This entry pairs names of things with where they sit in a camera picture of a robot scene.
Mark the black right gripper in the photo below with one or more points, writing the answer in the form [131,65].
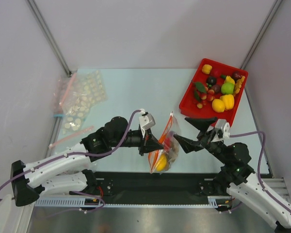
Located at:
[204,138]

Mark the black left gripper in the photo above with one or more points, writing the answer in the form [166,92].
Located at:
[149,143]

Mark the red chili pepper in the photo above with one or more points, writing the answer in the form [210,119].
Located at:
[168,143]

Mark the clear zip bag orange zipper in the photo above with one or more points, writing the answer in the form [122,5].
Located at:
[171,128]

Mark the orange yellow mango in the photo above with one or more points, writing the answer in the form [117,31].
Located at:
[161,163]

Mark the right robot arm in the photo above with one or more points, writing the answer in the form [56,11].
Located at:
[236,177]

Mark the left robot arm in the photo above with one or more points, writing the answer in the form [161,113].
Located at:
[31,181]

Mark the bag of white slices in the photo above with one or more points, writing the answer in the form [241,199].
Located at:
[82,92]

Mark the pink zipper empty bag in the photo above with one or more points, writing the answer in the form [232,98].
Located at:
[64,141]

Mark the yellow lemon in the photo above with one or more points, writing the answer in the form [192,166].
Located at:
[218,106]

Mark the red lychee cluster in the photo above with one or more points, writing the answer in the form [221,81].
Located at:
[203,94]

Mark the red plastic tray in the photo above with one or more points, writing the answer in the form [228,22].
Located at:
[188,106]

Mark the yellow bell pepper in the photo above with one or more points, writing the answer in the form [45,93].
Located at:
[228,101]

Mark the green apple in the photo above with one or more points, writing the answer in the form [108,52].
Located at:
[227,88]

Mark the dark purple mangosteen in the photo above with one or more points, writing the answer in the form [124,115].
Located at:
[211,80]

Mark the yellow ginger root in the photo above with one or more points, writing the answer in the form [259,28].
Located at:
[238,85]

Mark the red apple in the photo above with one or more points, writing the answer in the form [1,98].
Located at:
[215,72]

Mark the dark plum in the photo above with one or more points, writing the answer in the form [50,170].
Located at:
[236,75]

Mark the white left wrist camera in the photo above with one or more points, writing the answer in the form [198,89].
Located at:
[146,121]

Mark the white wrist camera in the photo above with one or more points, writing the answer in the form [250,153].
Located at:
[146,121]
[221,131]

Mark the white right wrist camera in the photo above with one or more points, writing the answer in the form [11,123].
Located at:
[221,131]

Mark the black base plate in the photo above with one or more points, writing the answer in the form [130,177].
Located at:
[146,186]

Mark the white cable duct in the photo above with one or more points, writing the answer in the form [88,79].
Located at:
[91,203]

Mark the right aluminium frame post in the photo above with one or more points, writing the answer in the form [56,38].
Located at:
[264,28]

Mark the aluminium frame post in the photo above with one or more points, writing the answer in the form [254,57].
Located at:
[41,22]
[264,28]

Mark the left aluminium frame post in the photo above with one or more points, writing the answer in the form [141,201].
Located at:
[41,22]

